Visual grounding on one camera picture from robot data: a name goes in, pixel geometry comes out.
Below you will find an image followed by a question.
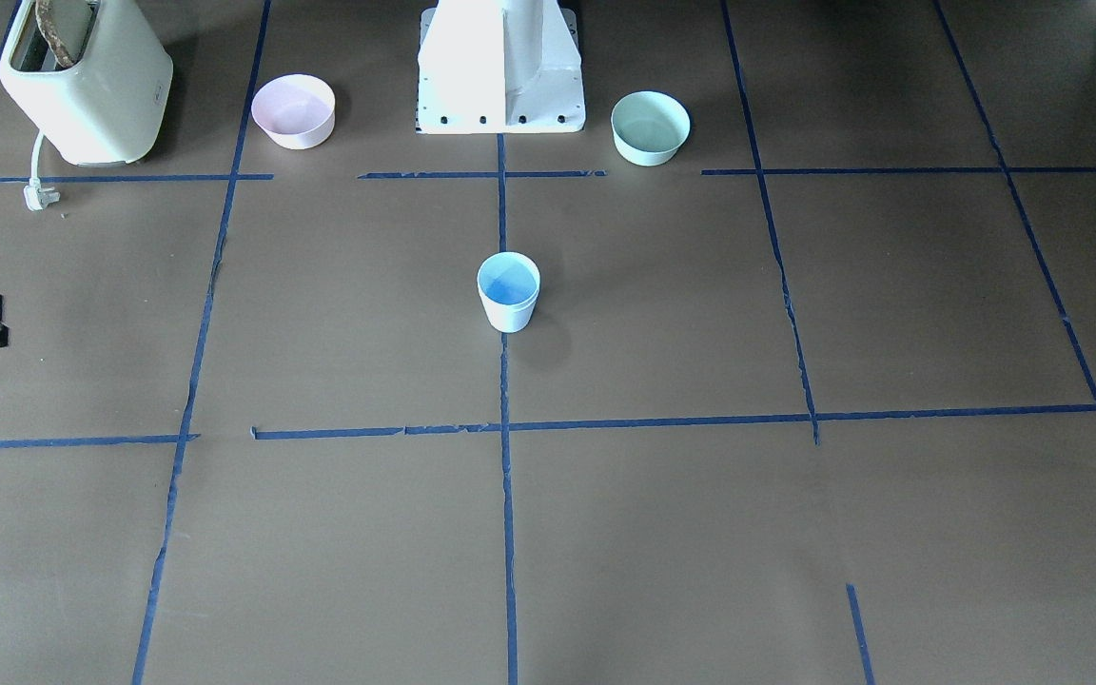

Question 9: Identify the pale blue cup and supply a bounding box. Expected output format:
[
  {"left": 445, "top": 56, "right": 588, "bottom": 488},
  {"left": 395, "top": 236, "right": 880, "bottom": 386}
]
[{"left": 479, "top": 290, "right": 538, "bottom": 334}]

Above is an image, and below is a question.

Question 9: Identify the light blue cup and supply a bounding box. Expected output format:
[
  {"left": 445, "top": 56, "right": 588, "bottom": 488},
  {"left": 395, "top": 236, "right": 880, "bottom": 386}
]
[{"left": 476, "top": 251, "right": 543, "bottom": 306}]

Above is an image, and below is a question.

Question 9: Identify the cream white toaster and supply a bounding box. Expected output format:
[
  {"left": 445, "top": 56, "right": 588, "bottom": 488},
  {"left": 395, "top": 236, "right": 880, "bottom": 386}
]
[{"left": 0, "top": 1, "right": 173, "bottom": 167}]

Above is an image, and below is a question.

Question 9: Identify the toast slice in toaster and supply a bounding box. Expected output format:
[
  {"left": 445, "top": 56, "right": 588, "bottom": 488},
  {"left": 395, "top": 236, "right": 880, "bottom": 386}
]
[{"left": 33, "top": 1, "right": 96, "bottom": 69}]

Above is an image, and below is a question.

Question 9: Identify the pink bowl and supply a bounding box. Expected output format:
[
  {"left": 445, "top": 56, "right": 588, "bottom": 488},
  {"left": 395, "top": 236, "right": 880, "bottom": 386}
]
[{"left": 249, "top": 73, "right": 338, "bottom": 150}]

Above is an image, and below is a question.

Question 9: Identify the mint green bowl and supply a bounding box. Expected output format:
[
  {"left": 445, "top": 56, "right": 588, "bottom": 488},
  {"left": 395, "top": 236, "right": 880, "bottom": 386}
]
[{"left": 610, "top": 90, "right": 692, "bottom": 167}]

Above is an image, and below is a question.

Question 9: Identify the white toaster power cord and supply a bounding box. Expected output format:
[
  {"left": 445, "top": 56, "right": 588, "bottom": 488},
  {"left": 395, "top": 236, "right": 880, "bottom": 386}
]
[{"left": 24, "top": 132, "right": 61, "bottom": 212}]

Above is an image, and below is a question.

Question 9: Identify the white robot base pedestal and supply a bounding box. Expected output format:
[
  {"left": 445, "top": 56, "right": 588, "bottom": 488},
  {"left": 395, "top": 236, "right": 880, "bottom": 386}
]
[{"left": 415, "top": 1, "right": 587, "bottom": 135}]

